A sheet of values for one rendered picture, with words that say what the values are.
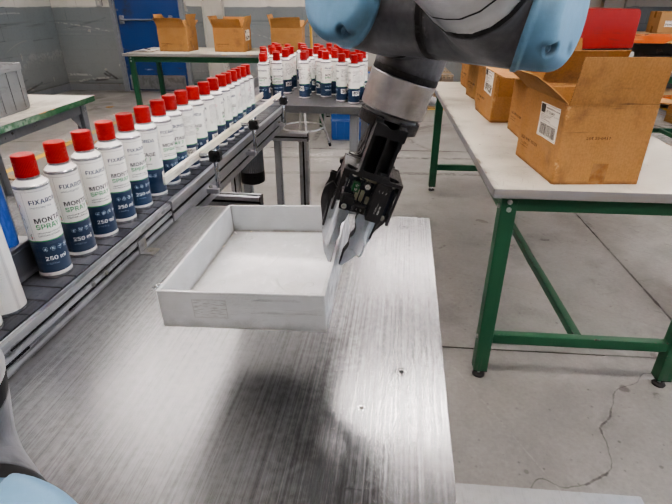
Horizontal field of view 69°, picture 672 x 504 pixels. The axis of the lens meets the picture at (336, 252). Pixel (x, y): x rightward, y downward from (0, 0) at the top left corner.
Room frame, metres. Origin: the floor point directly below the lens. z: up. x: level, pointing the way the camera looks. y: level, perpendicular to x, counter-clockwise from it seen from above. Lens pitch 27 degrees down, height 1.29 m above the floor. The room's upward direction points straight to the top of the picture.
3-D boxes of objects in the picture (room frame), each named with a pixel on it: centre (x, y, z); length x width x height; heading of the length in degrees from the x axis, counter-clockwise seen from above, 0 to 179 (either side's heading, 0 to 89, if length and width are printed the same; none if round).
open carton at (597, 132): (1.62, -0.82, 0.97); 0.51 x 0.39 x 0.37; 91
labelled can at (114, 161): (0.95, 0.45, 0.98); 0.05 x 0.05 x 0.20
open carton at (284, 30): (5.90, 0.50, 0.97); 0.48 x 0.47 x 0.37; 178
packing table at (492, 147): (2.47, -0.97, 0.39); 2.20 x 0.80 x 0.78; 175
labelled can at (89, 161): (0.87, 0.46, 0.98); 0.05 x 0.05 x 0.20
